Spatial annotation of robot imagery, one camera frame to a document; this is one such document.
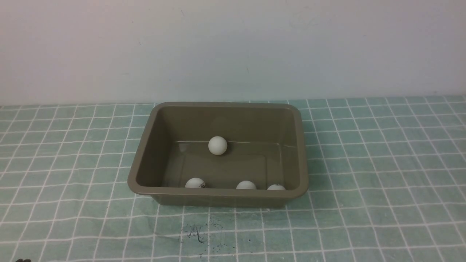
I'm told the plain white ping-pong ball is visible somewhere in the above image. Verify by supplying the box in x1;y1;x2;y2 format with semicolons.
208;136;228;156

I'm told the teal checkered tablecloth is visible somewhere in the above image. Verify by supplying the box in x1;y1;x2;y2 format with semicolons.
0;96;466;262

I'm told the white ping-pong ball printed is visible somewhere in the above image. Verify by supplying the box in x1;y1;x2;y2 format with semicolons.
267;184;286;190

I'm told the white ping-pong ball with logo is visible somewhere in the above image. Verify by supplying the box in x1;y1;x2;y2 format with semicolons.
185;178;206;188

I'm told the olive green plastic bin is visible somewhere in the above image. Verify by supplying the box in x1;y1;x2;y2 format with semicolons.
127;102;309;208

